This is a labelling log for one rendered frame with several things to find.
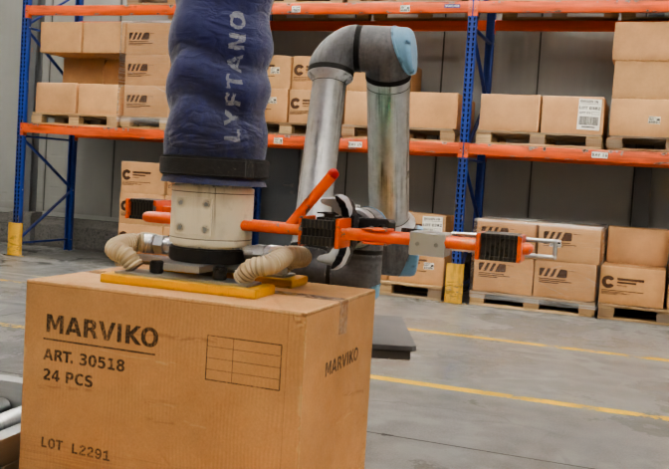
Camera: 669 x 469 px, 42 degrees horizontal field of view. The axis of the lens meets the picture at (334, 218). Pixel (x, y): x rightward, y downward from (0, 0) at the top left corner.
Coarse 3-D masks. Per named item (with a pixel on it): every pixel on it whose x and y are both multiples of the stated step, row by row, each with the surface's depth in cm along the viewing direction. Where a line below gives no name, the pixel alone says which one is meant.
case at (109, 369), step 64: (64, 320) 169; (128, 320) 164; (192, 320) 159; (256, 320) 155; (320, 320) 158; (64, 384) 170; (128, 384) 164; (192, 384) 160; (256, 384) 155; (320, 384) 160; (64, 448) 170; (128, 448) 165; (192, 448) 160; (256, 448) 156; (320, 448) 163
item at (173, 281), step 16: (112, 272) 176; (128, 272) 174; (144, 272) 175; (160, 272) 175; (224, 272) 170; (160, 288) 170; (176, 288) 169; (192, 288) 168; (208, 288) 166; (224, 288) 165; (240, 288) 165; (256, 288) 166; (272, 288) 171
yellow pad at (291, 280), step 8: (176, 272) 190; (184, 272) 189; (232, 272) 187; (256, 280) 184; (264, 280) 183; (272, 280) 183; (280, 280) 182; (288, 280) 182; (296, 280) 184; (304, 280) 188; (288, 288) 182
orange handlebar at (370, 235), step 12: (144, 216) 184; (156, 216) 182; (168, 216) 182; (252, 228) 176; (264, 228) 175; (276, 228) 174; (288, 228) 173; (348, 228) 174; (360, 228) 174; (372, 228) 169; (384, 228) 170; (360, 240) 169; (372, 240) 168; (384, 240) 167; (396, 240) 166; (408, 240) 166; (456, 240) 163; (468, 240) 162; (528, 252) 160
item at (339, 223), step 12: (300, 216) 171; (312, 216) 176; (300, 228) 171; (312, 228) 171; (324, 228) 169; (336, 228) 169; (300, 240) 171; (312, 240) 170; (324, 240) 169; (336, 240) 169; (348, 240) 176
